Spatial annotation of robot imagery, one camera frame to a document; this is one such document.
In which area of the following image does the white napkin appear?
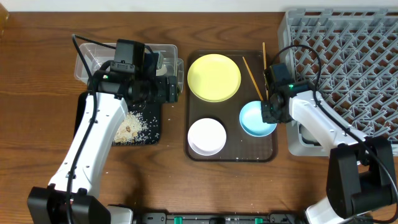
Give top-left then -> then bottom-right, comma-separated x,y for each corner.
156,64 -> 167,76

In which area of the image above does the light blue bowl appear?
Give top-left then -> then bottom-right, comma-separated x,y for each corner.
239,101 -> 277,138

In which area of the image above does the white plastic cup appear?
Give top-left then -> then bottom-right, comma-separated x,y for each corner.
298,124 -> 320,147

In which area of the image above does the rice food scraps pile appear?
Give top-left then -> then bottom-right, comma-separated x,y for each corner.
112,110 -> 161,146

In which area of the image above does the yellow plate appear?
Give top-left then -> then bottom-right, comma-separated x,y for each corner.
187,54 -> 241,103

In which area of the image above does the pink bowl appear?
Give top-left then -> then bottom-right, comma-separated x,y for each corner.
187,118 -> 227,156

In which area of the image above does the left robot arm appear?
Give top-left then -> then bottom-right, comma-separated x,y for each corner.
27,46 -> 182,223

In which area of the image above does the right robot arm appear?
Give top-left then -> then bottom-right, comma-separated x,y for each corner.
261,82 -> 397,223

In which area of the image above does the black waste tray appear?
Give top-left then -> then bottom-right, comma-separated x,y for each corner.
73,90 -> 162,146

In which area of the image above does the clear plastic waste bin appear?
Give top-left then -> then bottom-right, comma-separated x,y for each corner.
74,43 -> 184,91

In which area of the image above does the grey dishwasher rack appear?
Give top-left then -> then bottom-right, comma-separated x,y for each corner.
277,9 -> 397,148

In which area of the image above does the dark brown serving tray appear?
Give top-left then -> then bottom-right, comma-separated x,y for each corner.
184,50 -> 278,162

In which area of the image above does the left wooden chopstick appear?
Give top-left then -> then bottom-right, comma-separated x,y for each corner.
242,56 -> 264,101

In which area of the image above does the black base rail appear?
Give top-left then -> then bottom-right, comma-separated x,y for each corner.
108,212 -> 312,224

